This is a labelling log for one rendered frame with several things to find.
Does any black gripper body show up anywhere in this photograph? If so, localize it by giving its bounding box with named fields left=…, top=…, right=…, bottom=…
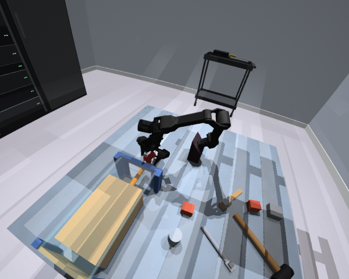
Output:
left=137, top=134, right=170, bottom=159

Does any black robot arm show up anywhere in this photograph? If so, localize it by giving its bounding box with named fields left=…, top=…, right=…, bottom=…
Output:
left=138, top=108, right=231, bottom=152

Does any wooden-handled mallet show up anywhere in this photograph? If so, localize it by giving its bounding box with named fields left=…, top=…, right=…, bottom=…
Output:
left=233, top=213, right=294, bottom=279

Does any grey cylinder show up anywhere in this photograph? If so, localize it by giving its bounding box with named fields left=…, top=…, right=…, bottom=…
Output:
left=168, top=228, right=182, bottom=246

